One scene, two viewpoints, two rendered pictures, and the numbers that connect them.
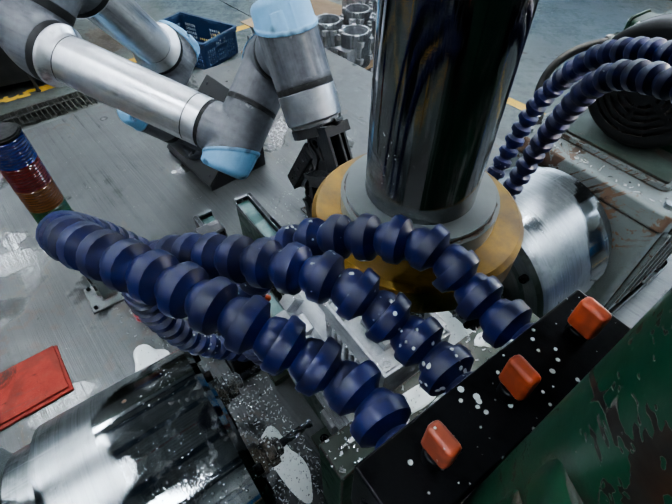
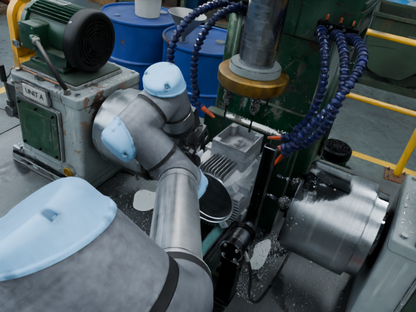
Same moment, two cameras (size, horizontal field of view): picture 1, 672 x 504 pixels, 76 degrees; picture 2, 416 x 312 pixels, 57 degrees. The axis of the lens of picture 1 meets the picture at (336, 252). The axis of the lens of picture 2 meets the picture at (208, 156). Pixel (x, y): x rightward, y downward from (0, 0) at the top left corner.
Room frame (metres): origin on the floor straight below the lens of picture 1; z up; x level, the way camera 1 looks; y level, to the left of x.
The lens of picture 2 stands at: (0.81, 0.70, 1.69)
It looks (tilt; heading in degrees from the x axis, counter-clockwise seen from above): 34 degrees down; 240
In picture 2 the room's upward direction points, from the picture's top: 9 degrees clockwise
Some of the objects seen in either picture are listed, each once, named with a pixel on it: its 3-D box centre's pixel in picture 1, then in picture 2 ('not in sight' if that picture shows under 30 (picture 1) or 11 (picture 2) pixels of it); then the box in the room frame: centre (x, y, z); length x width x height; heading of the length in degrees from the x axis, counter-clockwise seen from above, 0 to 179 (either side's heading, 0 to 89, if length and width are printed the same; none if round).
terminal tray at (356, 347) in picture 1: (383, 333); (236, 147); (0.28, -0.06, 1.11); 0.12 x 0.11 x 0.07; 34
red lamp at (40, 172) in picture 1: (24, 171); not in sight; (0.57, 0.51, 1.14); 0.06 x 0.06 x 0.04
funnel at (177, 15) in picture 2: not in sight; (186, 31); (-0.20, -1.59, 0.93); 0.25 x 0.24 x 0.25; 40
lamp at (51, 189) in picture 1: (38, 192); not in sight; (0.57, 0.51, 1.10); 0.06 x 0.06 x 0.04
